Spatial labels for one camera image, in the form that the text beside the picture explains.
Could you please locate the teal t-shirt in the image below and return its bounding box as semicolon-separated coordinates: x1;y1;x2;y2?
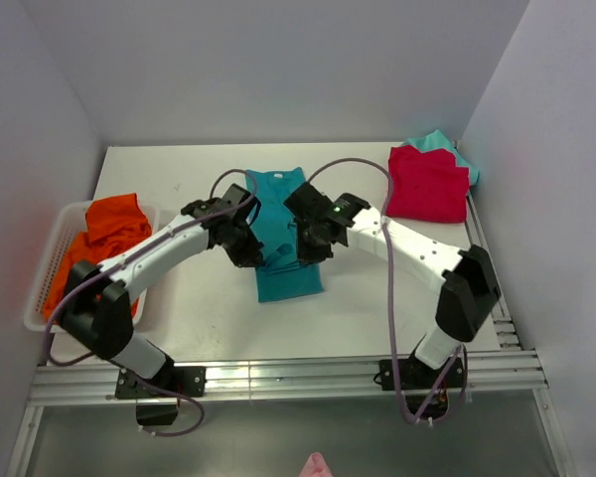
246;167;324;303

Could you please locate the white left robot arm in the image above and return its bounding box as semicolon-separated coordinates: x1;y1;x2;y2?
51;184;264;397

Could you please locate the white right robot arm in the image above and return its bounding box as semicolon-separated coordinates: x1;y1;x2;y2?
284;183;501;388

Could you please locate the folded red t-shirt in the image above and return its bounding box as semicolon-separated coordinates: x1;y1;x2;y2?
386;145;470;224

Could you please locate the orange t-shirt in basket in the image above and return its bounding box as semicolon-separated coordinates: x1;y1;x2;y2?
43;193;152;321

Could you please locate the folded teal t-shirt underneath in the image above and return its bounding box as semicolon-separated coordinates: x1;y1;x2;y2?
401;129;480;187

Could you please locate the white plastic laundry basket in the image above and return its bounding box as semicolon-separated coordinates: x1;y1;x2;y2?
24;199;160;331

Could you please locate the black box under left base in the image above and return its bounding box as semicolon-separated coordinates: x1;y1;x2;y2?
135;404;179;427

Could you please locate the pink object at bottom edge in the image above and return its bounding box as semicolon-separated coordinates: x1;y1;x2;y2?
299;452;333;477

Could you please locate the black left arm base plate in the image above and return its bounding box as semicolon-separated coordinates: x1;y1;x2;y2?
114;366;207;399

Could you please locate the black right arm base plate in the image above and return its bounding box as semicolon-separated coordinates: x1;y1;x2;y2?
372;358;467;392

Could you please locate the aluminium right side rail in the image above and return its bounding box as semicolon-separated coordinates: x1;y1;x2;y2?
454;141;525;352

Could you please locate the aluminium front rail frame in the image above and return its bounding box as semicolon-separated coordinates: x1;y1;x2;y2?
27;351;548;406

